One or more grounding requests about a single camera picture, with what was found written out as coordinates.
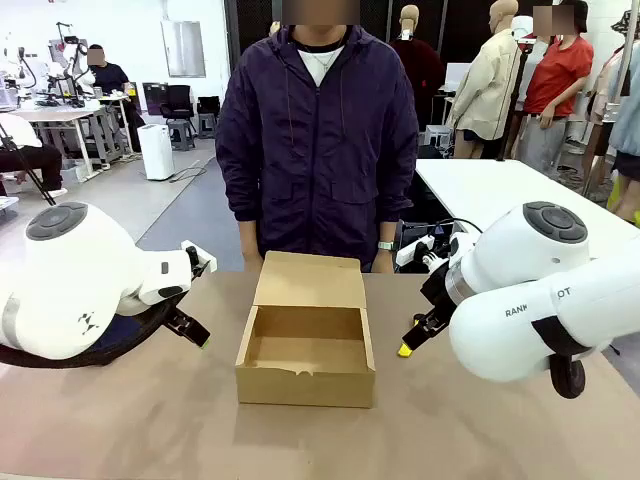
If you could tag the person's left hand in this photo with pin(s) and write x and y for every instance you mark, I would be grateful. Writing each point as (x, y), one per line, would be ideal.
(384, 261)

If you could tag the black office chair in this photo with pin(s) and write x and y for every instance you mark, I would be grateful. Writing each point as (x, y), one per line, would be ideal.
(178, 102)

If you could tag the person's right forearm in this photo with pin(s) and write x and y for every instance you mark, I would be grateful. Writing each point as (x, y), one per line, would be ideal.
(249, 237)

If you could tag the white air purifier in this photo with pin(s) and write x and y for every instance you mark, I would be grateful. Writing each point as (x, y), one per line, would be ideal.
(156, 150)

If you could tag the black tripod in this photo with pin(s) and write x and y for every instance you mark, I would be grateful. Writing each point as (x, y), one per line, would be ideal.
(30, 172)

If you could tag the person's left forearm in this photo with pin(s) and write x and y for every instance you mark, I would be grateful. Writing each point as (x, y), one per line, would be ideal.
(387, 231)

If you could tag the mannequin in dark red top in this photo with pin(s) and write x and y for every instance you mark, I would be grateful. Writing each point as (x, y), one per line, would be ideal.
(420, 70)

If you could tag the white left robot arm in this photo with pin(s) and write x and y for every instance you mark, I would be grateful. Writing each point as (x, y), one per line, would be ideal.
(75, 270)

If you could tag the white work desk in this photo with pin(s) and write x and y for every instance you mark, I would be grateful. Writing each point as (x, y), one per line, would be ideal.
(47, 116)

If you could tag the person's right hand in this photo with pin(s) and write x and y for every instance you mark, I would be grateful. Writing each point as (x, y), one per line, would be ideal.
(252, 262)

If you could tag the seated person in black trousers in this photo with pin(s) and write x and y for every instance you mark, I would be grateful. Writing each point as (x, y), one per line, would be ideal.
(25, 160)

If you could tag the pale green wristwatch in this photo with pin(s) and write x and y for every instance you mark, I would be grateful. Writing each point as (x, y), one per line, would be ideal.
(386, 245)

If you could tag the grey plastic stool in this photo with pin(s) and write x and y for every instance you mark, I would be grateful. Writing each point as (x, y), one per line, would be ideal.
(207, 125)
(181, 135)

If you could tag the mannequin in beige jacket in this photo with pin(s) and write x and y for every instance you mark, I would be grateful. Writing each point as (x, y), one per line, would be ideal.
(487, 90)

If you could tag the grey wall board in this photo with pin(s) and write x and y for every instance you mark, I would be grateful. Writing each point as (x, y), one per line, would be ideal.
(183, 49)

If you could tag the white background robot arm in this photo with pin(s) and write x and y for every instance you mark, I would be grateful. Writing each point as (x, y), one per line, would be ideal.
(75, 60)

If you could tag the black low chair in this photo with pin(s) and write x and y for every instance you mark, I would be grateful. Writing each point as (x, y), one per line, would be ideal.
(208, 105)

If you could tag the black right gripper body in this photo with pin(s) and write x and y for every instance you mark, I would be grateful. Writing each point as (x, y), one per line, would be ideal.
(440, 290)

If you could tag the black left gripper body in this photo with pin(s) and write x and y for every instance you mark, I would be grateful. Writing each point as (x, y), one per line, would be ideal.
(177, 318)

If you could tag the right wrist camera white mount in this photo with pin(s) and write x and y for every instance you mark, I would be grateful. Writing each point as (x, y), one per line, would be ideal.
(415, 252)

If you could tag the clear storage bin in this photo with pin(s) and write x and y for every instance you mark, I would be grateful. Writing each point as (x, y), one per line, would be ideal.
(72, 172)

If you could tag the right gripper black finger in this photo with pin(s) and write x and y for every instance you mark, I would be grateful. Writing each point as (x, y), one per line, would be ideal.
(423, 318)
(417, 337)

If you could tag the seated man in black shirt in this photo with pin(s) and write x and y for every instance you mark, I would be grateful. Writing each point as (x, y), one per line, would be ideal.
(110, 77)

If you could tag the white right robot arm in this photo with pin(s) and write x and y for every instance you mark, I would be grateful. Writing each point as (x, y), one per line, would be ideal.
(530, 280)

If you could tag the person in purple jacket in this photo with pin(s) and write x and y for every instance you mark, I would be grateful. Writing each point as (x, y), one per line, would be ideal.
(315, 165)

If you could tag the brown cardboard box with lid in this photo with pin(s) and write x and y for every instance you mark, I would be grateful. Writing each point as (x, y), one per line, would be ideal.
(305, 380)

